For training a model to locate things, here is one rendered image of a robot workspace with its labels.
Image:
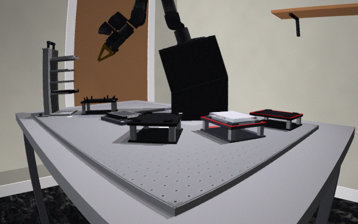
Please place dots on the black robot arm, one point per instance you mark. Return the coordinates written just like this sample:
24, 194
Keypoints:
138, 17

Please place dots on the dark grey shelf rack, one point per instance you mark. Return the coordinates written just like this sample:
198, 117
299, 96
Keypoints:
50, 100

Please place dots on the white microplate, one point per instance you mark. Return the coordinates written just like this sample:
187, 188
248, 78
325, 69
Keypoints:
233, 117

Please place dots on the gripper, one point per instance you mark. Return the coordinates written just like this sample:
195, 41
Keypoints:
112, 48

